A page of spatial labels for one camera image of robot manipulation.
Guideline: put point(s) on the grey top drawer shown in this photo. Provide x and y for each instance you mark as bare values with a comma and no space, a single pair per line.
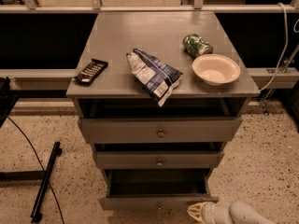
175,130

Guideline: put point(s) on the black equipment at left edge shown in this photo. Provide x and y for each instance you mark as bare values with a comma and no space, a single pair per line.
8,99

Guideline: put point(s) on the black snack bar packet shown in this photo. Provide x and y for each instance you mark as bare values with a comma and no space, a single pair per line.
91,71

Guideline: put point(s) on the grey wooden drawer cabinet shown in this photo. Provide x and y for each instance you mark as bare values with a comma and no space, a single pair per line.
116,93

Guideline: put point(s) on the white paper bowl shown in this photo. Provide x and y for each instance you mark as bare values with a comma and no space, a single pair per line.
216,69

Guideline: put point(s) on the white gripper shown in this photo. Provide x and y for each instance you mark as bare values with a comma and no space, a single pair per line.
209,212

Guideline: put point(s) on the grey middle drawer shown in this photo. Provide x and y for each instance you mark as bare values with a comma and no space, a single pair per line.
157,159

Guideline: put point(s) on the blue white chip bag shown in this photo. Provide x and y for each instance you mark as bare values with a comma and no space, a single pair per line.
157,77

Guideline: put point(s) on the green soda can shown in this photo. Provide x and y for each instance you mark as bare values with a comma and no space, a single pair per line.
196,46

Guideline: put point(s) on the metal railing frame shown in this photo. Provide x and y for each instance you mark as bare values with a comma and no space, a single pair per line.
46,8

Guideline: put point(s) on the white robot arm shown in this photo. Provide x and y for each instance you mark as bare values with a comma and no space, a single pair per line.
235,213

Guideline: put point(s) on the grey drawer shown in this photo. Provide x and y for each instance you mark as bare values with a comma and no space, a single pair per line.
156,189
175,130
157,159

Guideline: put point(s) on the grey bottom drawer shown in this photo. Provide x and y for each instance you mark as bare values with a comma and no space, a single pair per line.
156,189

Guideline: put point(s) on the black stand base bar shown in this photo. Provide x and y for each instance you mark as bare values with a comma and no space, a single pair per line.
36,215

